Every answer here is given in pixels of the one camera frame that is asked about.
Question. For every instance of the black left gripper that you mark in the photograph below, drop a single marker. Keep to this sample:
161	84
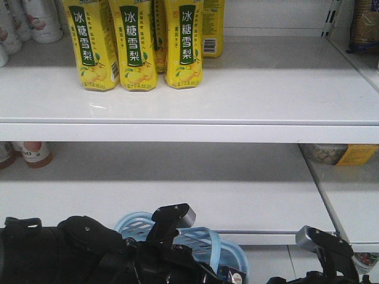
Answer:
154	263

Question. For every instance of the light blue plastic basket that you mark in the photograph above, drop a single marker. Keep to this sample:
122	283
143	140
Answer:
207	246

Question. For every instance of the blue cookie box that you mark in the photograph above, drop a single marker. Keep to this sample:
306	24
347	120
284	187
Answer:
231	275

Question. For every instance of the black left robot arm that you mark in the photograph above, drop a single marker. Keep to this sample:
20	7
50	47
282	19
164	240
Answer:
82	250

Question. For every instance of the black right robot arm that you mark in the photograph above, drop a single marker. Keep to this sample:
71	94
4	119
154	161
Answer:
314	277

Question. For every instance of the white supermarket shelf unit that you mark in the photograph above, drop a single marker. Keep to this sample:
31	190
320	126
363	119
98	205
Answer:
228	147

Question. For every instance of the clear cookie tub yellow label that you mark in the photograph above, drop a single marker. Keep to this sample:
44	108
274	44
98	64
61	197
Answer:
341	154

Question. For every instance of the yellow pear drink bottle middle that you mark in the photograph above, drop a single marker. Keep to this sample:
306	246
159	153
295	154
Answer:
136	54

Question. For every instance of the yellow pear drink bottle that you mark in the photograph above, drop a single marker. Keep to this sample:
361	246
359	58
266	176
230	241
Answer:
136	54
93	37
184	58

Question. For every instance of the yellow pear drink bottle right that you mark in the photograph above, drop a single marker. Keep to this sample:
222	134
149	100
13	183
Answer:
184	58

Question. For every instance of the yellow pear drink bottle left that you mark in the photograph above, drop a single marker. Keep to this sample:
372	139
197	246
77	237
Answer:
93	37

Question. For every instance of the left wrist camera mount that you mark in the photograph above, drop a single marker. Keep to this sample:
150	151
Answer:
166	221

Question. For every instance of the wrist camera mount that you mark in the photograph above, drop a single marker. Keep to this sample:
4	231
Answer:
166	221
334	253

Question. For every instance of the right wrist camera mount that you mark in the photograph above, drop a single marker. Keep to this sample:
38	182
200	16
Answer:
334	253

